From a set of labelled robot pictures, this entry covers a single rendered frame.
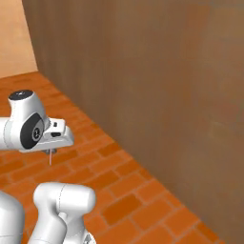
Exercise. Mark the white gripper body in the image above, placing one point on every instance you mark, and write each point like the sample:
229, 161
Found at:
65, 139

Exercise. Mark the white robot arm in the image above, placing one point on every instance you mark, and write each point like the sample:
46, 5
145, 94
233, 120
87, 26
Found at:
22, 127

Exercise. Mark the thin pale pink straw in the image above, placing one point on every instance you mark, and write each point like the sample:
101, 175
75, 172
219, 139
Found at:
50, 159

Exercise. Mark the brown wooden counter side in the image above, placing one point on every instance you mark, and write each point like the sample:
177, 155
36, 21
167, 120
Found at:
165, 95

